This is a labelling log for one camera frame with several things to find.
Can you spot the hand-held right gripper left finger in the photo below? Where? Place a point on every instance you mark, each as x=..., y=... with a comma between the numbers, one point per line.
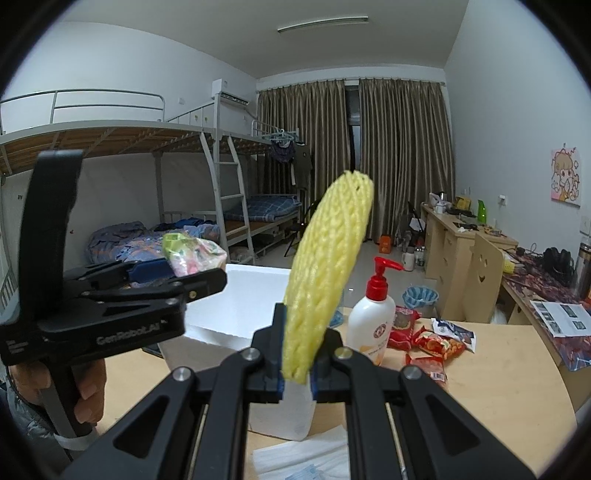
x=270, y=378

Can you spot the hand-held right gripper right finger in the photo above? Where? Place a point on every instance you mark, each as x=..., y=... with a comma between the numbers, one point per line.
x=328, y=378

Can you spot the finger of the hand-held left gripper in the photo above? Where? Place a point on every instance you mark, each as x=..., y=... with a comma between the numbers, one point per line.
x=138, y=270
x=198, y=285

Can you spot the colourful plastic bag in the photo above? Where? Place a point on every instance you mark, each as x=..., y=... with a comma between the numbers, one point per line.
x=198, y=251

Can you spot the white foam box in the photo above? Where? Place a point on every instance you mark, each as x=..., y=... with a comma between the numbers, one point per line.
x=231, y=300

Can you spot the clear face mask pack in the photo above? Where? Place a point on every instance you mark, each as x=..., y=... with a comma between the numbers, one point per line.
x=300, y=454

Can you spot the yellow foam net sleeve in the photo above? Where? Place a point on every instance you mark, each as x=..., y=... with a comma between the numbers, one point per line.
x=323, y=277

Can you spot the person's left hand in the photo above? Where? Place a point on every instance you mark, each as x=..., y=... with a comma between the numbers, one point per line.
x=90, y=392

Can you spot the blue plaid blanket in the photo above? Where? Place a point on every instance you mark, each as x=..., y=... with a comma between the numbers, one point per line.
x=120, y=240

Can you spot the white lotion bottle red pump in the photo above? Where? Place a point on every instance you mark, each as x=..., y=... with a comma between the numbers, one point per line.
x=369, y=323

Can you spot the red snack packet dark window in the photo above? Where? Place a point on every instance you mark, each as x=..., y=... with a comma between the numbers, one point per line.
x=402, y=330

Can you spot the small red snack packet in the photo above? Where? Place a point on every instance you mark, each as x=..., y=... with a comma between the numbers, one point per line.
x=427, y=367

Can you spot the blue checked bedding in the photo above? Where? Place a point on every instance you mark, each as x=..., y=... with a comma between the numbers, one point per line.
x=268, y=205

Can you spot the grey bed ladder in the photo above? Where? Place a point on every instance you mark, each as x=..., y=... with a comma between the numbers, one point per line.
x=231, y=184

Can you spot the black folding chair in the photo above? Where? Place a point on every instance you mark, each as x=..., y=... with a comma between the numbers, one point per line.
x=298, y=228

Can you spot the red orange snack packet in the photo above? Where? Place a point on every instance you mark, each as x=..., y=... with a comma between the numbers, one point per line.
x=438, y=344

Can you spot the blue trash bin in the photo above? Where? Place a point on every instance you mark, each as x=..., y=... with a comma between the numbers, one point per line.
x=419, y=297

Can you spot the white blue snack packet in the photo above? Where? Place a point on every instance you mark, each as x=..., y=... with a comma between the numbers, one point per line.
x=455, y=332

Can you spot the grey metal bunk bed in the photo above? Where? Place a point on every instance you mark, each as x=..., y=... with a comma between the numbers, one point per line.
x=115, y=131
x=258, y=138

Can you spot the white thermos jug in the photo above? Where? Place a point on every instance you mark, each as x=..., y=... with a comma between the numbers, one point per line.
x=408, y=259

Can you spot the orange box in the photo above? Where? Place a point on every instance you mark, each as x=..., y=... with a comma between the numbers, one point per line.
x=386, y=243

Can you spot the hanging dark blue garment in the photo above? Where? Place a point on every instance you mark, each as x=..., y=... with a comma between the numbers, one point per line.
x=281, y=151

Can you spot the hanging dark grey garment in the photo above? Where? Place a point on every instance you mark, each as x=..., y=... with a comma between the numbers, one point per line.
x=302, y=166

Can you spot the light wooden desk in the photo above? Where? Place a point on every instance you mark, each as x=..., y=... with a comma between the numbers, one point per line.
x=443, y=249

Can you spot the brown curtain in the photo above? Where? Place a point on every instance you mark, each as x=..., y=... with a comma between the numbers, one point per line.
x=406, y=152
x=309, y=152

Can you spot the wooden chair smiley cutout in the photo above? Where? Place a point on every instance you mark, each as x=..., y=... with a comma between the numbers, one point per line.
x=482, y=272

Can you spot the white air conditioner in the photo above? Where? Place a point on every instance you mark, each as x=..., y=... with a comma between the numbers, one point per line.
x=226, y=92

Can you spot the yellow box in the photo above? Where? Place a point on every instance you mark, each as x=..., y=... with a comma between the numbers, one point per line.
x=462, y=203

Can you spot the green bottle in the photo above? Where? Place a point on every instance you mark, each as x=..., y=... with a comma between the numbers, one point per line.
x=483, y=213

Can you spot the patterned desk mat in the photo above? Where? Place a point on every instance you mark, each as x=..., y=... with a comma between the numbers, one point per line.
x=549, y=290

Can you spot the printed paper sheet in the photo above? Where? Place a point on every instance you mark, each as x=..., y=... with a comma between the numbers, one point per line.
x=561, y=316

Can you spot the black headphones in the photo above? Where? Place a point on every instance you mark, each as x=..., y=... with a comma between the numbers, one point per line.
x=557, y=262

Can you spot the steel thermos flask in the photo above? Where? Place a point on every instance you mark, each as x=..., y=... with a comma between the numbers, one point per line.
x=583, y=272

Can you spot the ceiling tube light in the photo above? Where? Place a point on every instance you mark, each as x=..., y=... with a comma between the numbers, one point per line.
x=323, y=24

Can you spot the white wall switch panel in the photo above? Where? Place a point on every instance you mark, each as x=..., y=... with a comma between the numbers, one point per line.
x=585, y=226

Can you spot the cartoon wall poster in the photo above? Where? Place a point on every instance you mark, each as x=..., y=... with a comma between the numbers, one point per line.
x=565, y=175

